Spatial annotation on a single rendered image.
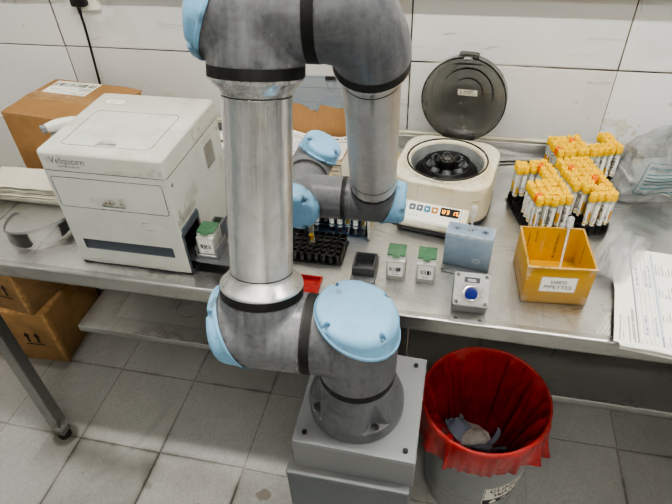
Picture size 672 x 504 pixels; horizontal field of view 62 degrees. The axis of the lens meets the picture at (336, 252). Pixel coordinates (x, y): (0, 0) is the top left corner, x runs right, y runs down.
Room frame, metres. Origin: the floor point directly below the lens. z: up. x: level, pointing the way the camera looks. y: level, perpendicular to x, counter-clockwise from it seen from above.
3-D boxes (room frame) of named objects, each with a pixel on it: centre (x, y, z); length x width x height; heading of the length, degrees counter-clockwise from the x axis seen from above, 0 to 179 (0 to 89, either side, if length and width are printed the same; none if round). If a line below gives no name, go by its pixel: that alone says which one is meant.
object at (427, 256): (0.89, -0.19, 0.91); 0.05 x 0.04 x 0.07; 166
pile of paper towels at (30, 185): (1.30, 0.82, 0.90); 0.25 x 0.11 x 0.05; 76
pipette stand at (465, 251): (0.92, -0.29, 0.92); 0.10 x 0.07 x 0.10; 68
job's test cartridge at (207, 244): (0.97, 0.28, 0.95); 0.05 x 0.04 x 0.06; 166
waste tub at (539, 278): (0.85, -0.45, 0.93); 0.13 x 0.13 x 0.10; 81
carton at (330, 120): (1.31, 0.06, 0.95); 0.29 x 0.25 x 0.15; 166
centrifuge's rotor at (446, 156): (1.18, -0.29, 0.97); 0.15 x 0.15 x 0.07
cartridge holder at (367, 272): (0.91, -0.06, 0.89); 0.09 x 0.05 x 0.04; 167
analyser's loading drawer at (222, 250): (0.97, 0.30, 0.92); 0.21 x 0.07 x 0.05; 76
